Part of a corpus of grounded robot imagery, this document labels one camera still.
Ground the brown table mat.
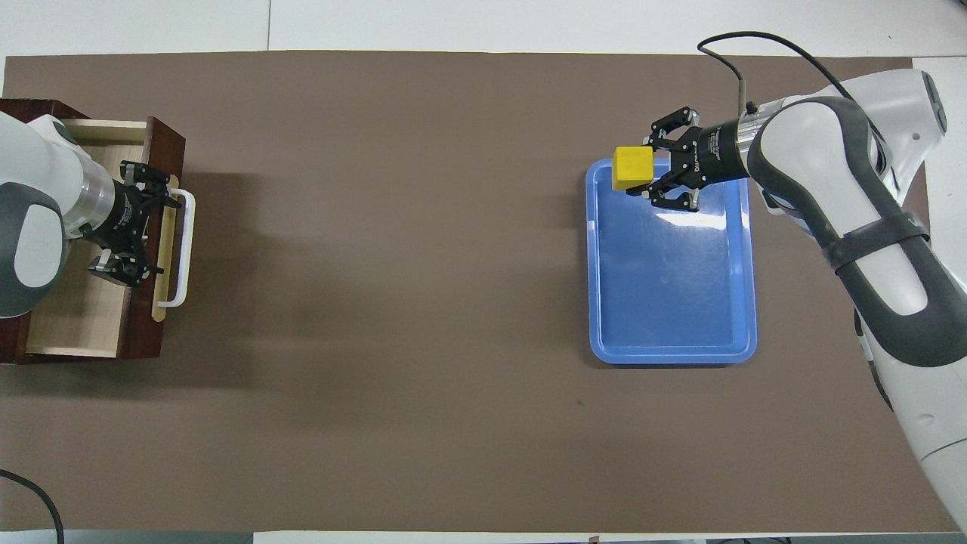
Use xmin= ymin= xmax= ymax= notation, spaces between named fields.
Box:
xmin=0 ymin=50 xmax=964 ymax=534

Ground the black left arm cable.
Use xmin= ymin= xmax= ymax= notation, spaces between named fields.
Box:
xmin=0 ymin=468 xmax=66 ymax=544

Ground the blue plastic tray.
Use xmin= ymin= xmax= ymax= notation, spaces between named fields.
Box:
xmin=585 ymin=157 xmax=758 ymax=366

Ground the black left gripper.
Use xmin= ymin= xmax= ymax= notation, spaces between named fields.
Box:
xmin=88 ymin=161 xmax=184 ymax=286

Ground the yellow cube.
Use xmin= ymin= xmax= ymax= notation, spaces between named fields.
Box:
xmin=612 ymin=145 xmax=654 ymax=192

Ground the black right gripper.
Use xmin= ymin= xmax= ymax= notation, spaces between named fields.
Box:
xmin=644 ymin=106 xmax=750 ymax=211

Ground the dark strap on right arm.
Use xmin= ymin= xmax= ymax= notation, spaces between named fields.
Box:
xmin=820 ymin=212 xmax=931 ymax=272

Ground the wooden drawer with white handle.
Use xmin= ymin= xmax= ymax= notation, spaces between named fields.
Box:
xmin=25 ymin=117 xmax=196 ymax=360

